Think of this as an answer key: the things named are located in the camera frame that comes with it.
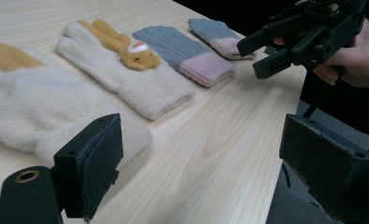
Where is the grey knit glove pink cuff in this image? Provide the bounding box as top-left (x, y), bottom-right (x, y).
top-left (188, 18), bottom-right (255, 61)
top-left (132, 25), bottom-right (236, 89)

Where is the small grey square piece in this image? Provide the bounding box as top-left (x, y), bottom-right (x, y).
top-left (263, 45), bottom-right (278, 57)

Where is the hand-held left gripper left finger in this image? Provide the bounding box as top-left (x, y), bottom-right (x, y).
top-left (53, 113), bottom-right (124, 222)

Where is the cream glove with yellow bunny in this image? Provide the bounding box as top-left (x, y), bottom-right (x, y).
top-left (0, 42), bottom-right (153, 171)
top-left (54, 19), bottom-right (196, 122)

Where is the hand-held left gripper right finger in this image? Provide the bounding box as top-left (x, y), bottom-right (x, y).
top-left (278, 113), bottom-right (369, 224)

